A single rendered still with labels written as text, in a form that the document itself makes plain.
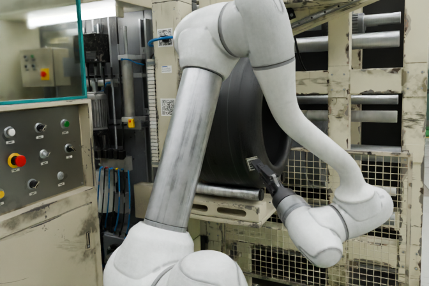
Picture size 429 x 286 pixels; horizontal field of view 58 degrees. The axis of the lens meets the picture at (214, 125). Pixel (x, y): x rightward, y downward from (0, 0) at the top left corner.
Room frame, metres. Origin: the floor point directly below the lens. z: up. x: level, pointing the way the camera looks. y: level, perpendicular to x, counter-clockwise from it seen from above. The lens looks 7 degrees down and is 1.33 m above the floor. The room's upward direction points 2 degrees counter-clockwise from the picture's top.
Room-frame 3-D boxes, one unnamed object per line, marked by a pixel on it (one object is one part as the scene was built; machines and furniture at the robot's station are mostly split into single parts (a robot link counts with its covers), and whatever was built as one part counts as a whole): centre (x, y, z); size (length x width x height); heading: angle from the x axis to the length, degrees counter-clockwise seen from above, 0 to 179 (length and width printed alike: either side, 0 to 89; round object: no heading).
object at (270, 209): (1.61, -0.07, 0.80); 0.37 x 0.36 x 0.02; 153
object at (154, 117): (1.72, 0.25, 1.19); 0.05 x 0.04 x 0.48; 153
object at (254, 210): (1.48, -0.01, 0.84); 0.36 x 0.09 x 0.06; 63
